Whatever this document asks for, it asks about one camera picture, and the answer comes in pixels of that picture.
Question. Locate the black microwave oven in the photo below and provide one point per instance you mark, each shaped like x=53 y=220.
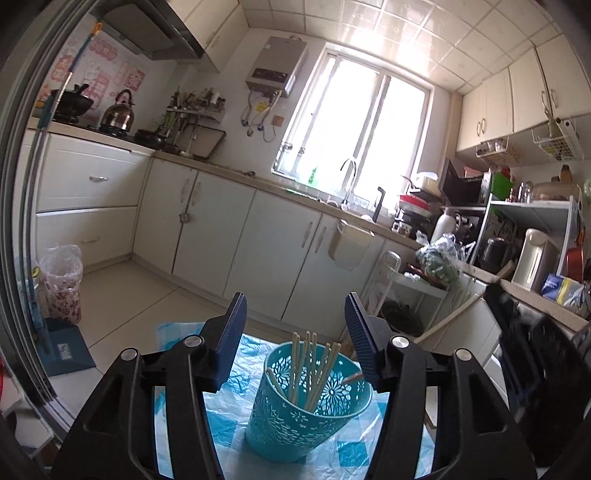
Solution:
x=464 y=191

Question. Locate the kitchen faucet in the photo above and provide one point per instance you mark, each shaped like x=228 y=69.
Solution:
x=350 y=166

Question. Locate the blue dustpan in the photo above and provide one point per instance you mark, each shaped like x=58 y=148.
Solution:
x=62 y=349

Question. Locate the wall gas water heater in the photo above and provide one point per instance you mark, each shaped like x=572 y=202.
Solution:
x=277 y=66

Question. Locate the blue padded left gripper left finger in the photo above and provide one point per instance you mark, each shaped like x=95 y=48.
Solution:
x=224 y=335

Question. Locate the white thermos bottle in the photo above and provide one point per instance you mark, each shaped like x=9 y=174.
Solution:
x=446 y=223

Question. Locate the blue white checkered tablecloth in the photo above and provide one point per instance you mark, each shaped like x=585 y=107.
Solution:
x=346 y=455

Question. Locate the black range hood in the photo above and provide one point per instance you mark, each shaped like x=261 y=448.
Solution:
x=151 y=28

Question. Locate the white hanging door bin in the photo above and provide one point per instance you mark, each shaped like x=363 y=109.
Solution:
x=349 y=245

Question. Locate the bagged green vegetables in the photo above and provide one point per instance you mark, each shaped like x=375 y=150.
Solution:
x=443 y=259

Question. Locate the black wok pan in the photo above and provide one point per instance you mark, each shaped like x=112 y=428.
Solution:
x=73 y=104

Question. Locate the white rolling trolley rack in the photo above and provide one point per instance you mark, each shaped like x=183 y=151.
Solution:
x=409 y=303

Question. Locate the white electric thermos pot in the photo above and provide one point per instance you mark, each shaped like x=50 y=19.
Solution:
x=537 y=260

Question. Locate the teal perforated plastic basket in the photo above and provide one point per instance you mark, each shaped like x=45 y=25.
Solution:
x=283 y=432

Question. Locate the bundle wooden chopstick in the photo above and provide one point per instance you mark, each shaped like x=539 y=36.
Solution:
x=295 y=358
x=276 y=383
x=331 y=355
x=309 y=365

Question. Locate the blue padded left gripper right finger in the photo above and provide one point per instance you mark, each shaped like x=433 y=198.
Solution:
x=370 y=336

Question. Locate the steel kettle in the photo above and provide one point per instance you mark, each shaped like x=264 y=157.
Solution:
x=118 y=118

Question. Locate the plastic bag waste bin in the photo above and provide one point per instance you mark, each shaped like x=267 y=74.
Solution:
x=62 y=272

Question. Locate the wall utensil rack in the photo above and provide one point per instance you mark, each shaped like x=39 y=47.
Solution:
x=188 y=128

